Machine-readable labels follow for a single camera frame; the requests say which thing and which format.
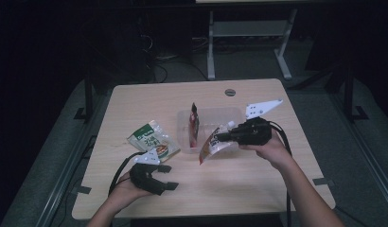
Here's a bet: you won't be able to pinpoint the left hand-held gripper cable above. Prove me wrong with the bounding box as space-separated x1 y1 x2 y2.
108 151 147 197

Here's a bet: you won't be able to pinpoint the black floor cables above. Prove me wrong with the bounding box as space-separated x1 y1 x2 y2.
144 32 209 83

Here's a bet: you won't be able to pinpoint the aluminium floor rail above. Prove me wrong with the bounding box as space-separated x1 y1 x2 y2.
326 91 388 206
34 94 112 227

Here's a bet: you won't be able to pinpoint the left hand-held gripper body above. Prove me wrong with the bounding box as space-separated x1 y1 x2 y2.
129 148 168 197

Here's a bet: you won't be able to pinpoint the right hand-held gripper cable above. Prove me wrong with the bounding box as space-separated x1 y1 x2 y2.
267 120 293 227

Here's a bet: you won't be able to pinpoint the clear plastic container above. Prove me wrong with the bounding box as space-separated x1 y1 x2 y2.
176 106 247 155

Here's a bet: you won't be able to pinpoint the person's left hand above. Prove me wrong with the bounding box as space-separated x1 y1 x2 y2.
110 170 152 206

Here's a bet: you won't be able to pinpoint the person's right hand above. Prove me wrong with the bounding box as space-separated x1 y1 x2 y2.
238 135 294 172

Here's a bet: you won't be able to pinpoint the hand-held gripper cable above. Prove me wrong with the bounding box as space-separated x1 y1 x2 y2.
108 151 147 197
267 120 293 227

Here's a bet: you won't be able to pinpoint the clear snack packet red edge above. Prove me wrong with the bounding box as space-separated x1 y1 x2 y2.
198 120 239 166

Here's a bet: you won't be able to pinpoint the grey tape strip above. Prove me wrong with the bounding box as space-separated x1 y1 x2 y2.
311 177 336 187
70 185 93 195

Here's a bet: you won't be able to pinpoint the white desk frame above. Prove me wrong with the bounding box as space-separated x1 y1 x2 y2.
195 0 299 81

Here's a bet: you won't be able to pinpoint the green and white snack packet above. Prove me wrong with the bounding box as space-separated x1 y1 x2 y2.
127 119 182 164

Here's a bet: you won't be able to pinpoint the black metal stand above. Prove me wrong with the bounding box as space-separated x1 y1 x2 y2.
343 62 370 123
73 71 96 125

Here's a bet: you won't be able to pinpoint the red and black snack packet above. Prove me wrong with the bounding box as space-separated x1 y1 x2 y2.
188 102 201 148

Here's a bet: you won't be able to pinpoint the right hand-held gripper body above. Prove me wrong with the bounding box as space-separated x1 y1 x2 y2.
236 98 284 147

